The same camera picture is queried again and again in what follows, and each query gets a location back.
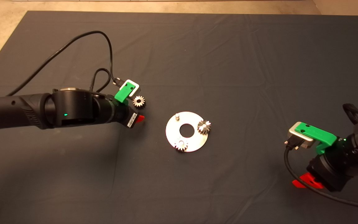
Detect dark grey table cloth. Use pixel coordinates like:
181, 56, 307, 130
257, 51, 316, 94
0, 11, 358, 224

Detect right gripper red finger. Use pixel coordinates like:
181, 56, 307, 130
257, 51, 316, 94
292, 174, 325, 189

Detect silver camera box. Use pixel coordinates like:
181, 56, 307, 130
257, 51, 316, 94
287, 123, 315, 150
120, 79, 140, 100

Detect black camera cable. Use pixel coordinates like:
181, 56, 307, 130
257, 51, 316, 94
7, 30, 124, 97
284, 140, 358, 210

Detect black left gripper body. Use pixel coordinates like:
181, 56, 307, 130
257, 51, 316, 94
117, 106, 138, 128

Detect black braided sleeve cable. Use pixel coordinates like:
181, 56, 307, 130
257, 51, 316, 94
343, 104, 358, 123

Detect silver left camera box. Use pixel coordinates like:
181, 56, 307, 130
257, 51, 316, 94
120, 79, 140, 100

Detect green left camera mount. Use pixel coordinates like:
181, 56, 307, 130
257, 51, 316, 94
114, 82, 136, 105

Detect round metal carrier plate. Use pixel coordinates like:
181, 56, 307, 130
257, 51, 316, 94
166, 111, 209, 153

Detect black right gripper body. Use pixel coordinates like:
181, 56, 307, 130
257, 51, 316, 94
306, 153, 353, 192

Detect black left camera cable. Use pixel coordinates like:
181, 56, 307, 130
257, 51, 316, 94
7, 30, 124, 97

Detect black right camera cable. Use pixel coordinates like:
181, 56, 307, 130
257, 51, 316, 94
284, 140, 358, 210

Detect silver right camera box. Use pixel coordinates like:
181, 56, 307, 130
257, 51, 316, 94
287, 123, 315, 150

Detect steel planetary gear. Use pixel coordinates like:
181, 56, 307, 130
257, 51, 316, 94
133, 96, 146, 109
174, 139, 189, 152
197, 120, 212, 135

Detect green right camera mount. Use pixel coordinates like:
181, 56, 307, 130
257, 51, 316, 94
294, 122, 338, 155

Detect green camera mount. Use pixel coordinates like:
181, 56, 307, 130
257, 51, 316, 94
114, 82, 136, 105
294, 122, 338, 155

